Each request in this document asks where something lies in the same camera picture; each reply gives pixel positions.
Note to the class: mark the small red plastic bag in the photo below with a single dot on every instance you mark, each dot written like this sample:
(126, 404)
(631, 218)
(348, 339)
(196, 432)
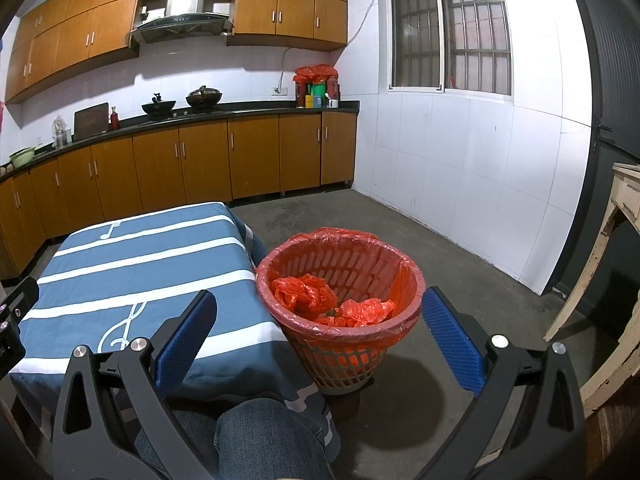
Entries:
(367, 312)

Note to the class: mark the barred window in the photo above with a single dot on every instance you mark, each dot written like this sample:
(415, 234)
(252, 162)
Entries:
(450, 30)

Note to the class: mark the dark grey ribbed door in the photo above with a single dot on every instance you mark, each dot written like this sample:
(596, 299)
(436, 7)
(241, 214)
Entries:
(605, 85)

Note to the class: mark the green basin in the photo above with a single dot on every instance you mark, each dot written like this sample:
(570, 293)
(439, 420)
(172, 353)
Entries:
(22, 158)

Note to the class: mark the wooden base cabinets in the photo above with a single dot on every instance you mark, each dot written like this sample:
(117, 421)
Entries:
(200, 160)

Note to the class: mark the green box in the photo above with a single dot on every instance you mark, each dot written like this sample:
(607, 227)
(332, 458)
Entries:
(316, 91)

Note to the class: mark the red plastic bag cover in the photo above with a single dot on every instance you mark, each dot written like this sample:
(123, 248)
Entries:
(315, 73)

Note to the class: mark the worn cream wooden table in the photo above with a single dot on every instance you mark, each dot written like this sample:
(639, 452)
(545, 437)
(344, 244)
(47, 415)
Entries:
(625, 200)

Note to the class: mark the white wall socket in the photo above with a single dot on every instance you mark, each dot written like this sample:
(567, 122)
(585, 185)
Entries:
(279, 91)

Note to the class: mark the steel range hood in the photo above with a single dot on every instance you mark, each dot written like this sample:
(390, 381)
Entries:
(185, 15)

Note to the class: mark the wooden wall cabinets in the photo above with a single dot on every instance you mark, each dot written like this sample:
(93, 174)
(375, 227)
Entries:
(200, 15)

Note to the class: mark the dark cutting board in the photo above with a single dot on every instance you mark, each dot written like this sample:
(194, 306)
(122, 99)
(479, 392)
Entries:
(91, 121)

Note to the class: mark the red bottle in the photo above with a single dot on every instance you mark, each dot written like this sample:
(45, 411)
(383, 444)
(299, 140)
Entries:
(114, 120)

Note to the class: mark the person's left leg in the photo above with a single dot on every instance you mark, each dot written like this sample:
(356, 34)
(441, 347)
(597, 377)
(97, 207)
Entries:
(192, 422)

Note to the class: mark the black kitchen countertop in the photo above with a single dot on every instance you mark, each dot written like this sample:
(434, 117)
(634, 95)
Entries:
(250, 109)

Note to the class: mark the bagged glass jar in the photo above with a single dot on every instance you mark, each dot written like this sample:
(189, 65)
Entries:
(61, 132)

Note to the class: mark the dark low stand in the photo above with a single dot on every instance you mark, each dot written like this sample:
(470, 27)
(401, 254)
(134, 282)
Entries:
(350, 405)

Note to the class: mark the black wok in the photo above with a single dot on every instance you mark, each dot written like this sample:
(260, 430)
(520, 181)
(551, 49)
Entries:
(158, 107)

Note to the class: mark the operator knee in jeans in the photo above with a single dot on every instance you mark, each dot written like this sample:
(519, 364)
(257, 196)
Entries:
(270, 440)

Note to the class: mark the blue white striped tablecloth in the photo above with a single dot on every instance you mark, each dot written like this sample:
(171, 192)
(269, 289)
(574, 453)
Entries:
(150, 255)

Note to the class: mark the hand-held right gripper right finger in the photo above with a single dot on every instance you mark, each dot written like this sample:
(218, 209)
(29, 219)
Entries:
(452, 340)

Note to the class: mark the lidded dark wok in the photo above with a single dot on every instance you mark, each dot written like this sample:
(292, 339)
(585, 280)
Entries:
(205, 99)

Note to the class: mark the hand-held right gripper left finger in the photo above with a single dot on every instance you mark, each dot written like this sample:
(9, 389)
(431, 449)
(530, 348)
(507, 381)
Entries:
(185, 340)

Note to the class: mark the plastic woven wastebasket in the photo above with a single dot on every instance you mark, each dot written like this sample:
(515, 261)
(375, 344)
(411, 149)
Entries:
(345, 372)

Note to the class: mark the large red plastic bag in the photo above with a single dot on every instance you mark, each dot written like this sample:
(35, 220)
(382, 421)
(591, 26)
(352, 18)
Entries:
(302, 295)

